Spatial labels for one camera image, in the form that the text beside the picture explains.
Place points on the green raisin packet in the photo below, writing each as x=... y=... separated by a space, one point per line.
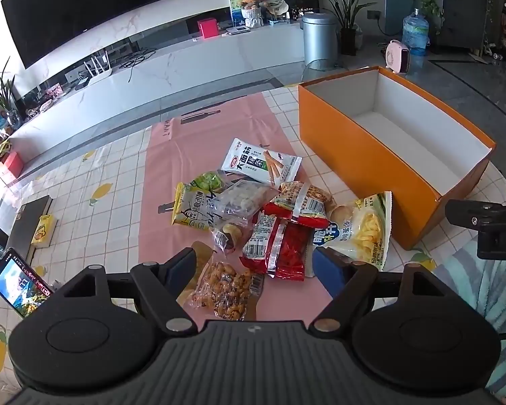
x=208 y=180

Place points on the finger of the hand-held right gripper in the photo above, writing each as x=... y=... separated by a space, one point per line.
x=495 y=213

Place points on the orange noodle stick packet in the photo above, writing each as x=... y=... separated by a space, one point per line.
x=297 y=202

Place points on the black television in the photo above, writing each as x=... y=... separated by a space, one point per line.
x=80 y=12

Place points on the striped teal cloth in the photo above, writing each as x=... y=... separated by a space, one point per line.
x=468 y=291

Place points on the white television cabinet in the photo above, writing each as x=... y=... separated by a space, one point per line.
x=173 y=71

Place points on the dark side table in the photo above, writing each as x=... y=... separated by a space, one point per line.
x=29 y=215

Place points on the clear tray of white balls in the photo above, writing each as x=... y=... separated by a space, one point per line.
x=244 y=196

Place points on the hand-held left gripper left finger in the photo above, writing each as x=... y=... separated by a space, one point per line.
x=181 y=266

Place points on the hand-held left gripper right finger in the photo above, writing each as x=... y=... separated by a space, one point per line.
x=329 y=271

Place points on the pink mat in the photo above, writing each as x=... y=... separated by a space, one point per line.
x=236 y=118

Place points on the smartphone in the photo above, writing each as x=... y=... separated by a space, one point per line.
x=19 y=282

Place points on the red box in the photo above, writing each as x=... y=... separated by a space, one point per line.
x=207 y=28

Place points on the checked tablecloth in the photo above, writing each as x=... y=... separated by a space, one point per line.
x=109 y=168

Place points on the white green snack packet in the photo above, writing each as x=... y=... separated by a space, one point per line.
x=253 y=160

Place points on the pink heater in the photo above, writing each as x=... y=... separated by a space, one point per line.
x=397 y=57

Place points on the small green plant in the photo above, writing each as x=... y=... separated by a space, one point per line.
x=2 y=97

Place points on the clear peanut packet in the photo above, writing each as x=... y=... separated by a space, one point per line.
x=223 y=287

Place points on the blue water bottle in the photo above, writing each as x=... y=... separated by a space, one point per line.
x=415 y=31

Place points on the dark grey cabinet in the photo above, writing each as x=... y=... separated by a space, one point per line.
x=461 y=8

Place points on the metal trash can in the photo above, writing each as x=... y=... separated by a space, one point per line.
x=319 y=38

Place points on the small dark snack packet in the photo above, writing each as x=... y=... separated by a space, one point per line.
x=225 y=238

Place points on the orange cardboard box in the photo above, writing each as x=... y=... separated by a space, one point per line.
x=354 y=160

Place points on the yellow chips packet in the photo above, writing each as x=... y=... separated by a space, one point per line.
x=369 y=228

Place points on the teddy bear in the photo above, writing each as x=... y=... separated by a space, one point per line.
x=251 y=6

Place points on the red snack packet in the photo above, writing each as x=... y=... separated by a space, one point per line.
x=286 y=253

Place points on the white router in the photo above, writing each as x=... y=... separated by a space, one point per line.
x=98 y=69

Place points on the potted plant in black pot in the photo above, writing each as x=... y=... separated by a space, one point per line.
x=348 y=17

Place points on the yellow white snack packet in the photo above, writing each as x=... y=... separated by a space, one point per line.
x=194 y=211

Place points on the round printed fan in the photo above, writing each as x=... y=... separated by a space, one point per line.
x=274 y=0

